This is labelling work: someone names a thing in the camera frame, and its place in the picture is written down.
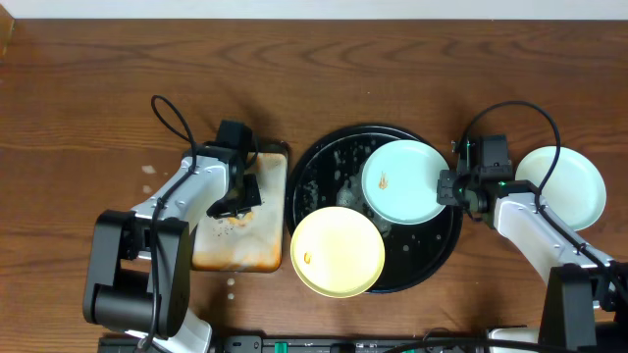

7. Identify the round black tray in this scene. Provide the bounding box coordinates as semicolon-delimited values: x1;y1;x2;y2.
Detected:
285;124;462;293

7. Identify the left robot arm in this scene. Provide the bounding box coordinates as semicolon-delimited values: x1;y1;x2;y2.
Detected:
82;121;261;352

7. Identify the mint plate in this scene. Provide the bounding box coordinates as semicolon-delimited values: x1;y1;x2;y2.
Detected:
361;140;448;226
515;146;606;230

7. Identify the rectangular soapy black tray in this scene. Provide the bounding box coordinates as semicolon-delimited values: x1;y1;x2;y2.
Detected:
191;141;289;273

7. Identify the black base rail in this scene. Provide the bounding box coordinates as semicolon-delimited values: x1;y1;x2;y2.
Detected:
96;335;488;353

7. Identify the green and yellow sponge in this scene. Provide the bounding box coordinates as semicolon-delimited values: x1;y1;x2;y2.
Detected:
227;212;254;227

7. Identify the yellow plate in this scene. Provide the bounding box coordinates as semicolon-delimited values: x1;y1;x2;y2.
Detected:
290;206;386;298

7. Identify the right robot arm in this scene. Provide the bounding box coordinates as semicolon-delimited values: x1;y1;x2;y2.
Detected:
437;135;627;352

